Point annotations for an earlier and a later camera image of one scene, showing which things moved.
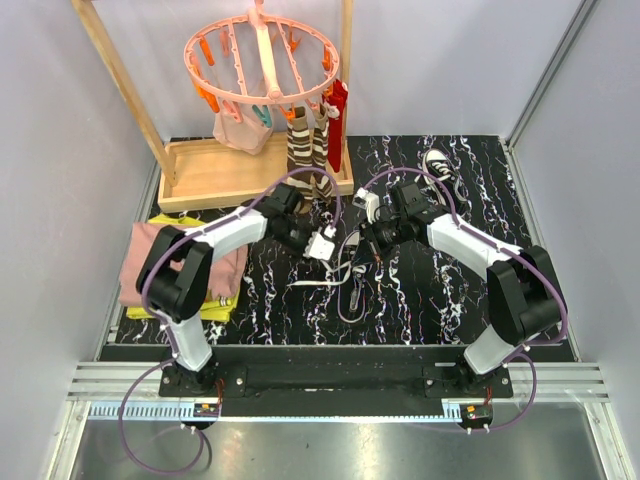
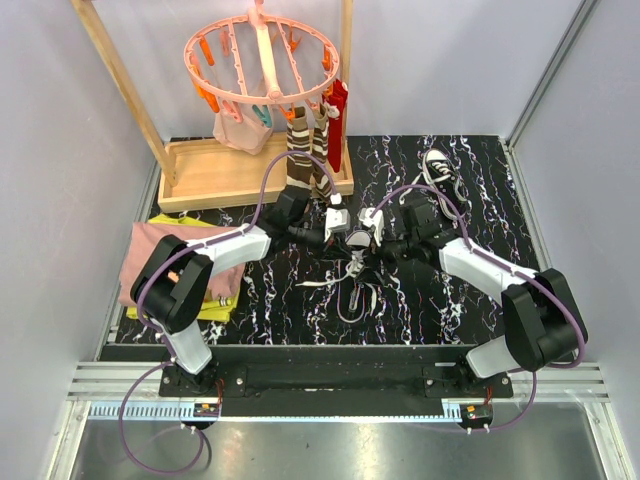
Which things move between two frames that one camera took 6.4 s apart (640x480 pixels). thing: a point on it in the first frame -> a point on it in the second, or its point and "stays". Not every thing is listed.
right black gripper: x=371 y=229 -> x=383 y=250
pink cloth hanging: x=249 y=135 stays
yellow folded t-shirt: x=216 y=309 stays
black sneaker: x=352 y=266 stays
